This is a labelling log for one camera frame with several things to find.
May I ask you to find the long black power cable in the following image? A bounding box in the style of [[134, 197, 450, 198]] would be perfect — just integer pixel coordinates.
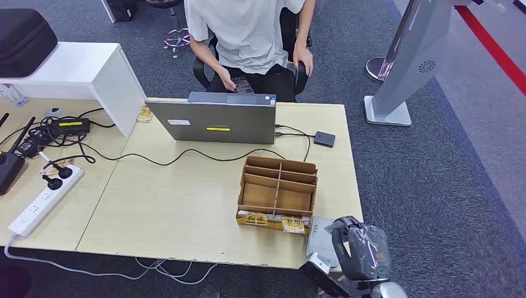
[[76, 124, 312, 167]]

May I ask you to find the grey laptop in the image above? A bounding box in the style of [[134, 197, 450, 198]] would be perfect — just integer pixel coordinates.
[[145, 91, 277, 145]]

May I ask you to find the white power strip cable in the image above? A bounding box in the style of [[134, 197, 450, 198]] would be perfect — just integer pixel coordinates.
[[4, 234, 165, 281]]

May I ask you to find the brown cardboard organizer box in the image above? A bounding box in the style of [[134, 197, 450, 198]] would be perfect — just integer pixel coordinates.
[[234, 155, 318, 235]]

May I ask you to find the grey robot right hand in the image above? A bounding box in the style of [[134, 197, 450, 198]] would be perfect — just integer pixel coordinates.
[[331, 215, 392, 282]]

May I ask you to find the chrome stanchion post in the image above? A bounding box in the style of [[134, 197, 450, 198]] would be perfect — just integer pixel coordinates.
[[365, 0, 423, 84]]

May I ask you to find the white desk riser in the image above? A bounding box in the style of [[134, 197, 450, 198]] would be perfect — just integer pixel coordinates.
[[0, 42, 147, 138]]

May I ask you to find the white loose cable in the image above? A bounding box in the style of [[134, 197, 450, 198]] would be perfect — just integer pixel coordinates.
[[135, 258, 220, 286]]

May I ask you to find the yellow room key card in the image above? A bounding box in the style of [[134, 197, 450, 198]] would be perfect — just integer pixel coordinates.
[[245, 212, 269, 226], [282, 217, 310, 235]]

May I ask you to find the chrome stool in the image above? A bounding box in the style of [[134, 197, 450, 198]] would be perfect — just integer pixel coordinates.
[[145, 0, 192, 59]]

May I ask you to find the black adapter with yellow label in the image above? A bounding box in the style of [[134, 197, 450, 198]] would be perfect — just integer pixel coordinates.
[[48, 118, 92, 136]]

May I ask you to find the person's left hand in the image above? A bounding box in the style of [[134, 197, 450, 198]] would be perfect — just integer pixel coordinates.
[[292, 44, 314, 77]]

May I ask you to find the silver kiosk stand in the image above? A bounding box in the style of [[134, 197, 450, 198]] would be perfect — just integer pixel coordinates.
[[363, 0, 453, 127]]

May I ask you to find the small black power adapter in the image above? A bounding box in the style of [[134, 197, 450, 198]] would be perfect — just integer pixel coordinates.
[[17, 130, 46, 159]]

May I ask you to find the black external drive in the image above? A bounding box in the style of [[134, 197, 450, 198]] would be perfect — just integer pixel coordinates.
[[313, 130, 336, 148]]

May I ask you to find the person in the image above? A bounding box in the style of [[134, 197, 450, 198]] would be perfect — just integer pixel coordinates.
[[184, 0, 307, 103]]

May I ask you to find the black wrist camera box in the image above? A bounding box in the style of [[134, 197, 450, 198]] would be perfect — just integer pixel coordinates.
[[299, 251, 371, 298]]

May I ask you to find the grey card reader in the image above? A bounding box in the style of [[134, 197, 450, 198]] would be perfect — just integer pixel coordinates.
[[305, 217, 350, 268]]

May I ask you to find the white power strip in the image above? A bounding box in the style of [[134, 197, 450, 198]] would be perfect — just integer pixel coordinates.
[[8, 164, 86, 238]]

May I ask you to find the black cabinet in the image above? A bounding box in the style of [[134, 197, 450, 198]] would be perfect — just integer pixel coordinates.
[[100, 0, 138, 24]]

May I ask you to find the black router with antennas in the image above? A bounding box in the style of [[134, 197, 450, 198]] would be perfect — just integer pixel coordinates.
[[0, 113, 37, 197]]

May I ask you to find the black office chair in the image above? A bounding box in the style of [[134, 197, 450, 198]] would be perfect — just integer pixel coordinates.
[[193, 8, 313, 102]]

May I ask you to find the person's right hand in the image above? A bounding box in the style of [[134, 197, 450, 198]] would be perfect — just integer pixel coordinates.
[[216, 68, 238, 93]]

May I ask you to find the black zip case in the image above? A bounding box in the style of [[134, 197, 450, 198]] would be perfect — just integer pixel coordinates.
[[0, 8, 59, 79]]

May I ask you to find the clear plastic bottle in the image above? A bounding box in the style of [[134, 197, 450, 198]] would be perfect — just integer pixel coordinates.
[[0, 83, 30, 108]]

